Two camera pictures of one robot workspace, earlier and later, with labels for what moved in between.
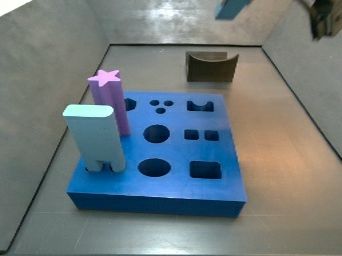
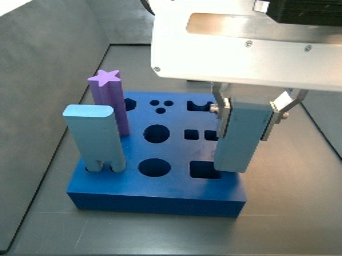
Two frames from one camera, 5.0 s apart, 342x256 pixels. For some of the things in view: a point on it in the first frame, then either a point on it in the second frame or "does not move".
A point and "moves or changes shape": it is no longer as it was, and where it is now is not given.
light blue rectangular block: (229, 9) moves or changes shape
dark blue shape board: (182, 164) does not move
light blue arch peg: (92, 125) does not move
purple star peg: (107, 93) does not move
